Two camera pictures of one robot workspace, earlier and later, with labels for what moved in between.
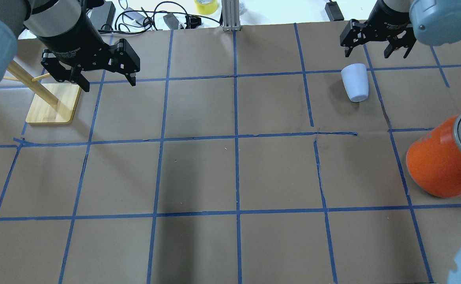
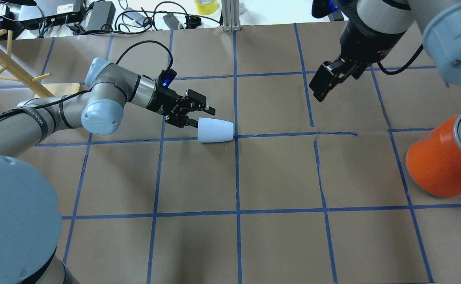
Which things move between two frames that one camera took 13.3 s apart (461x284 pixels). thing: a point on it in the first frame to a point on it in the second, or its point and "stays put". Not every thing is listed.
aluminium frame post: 230,15 stays put
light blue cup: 355,77 to 210,130
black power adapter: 103,16 stays put
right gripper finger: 349,38 to 323,82
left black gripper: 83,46 to 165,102
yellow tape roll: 206,7 stays put
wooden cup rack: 52,103 stays put
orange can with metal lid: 448,162 stays put
